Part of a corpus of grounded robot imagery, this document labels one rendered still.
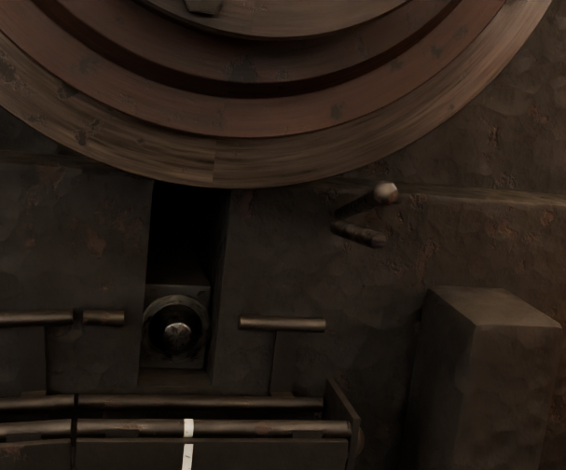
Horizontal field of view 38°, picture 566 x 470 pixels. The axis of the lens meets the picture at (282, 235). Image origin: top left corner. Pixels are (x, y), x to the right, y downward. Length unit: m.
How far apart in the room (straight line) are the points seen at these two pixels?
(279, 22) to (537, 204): 0.35
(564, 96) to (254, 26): 0.41
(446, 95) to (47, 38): 0.26
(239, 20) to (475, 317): 0.29
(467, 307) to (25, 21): 0.37
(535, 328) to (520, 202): 0.13
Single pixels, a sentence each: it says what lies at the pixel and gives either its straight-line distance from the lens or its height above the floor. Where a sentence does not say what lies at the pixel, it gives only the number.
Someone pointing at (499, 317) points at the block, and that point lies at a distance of 0.62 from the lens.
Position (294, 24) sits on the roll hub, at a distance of 0.44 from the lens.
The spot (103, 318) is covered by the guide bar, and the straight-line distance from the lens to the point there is 0.64.
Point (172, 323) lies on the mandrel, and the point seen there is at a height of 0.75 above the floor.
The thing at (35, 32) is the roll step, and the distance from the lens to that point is 0.50.
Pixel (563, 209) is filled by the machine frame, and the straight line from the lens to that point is 0.74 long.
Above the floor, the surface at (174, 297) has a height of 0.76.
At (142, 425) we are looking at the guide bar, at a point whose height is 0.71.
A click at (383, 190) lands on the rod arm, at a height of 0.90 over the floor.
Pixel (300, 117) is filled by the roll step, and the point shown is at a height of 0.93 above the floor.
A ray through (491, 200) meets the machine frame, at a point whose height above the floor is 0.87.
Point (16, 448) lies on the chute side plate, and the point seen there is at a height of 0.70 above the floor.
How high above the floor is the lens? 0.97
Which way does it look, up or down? 12 degrees down
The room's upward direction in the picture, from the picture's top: 7 degrees clockwise
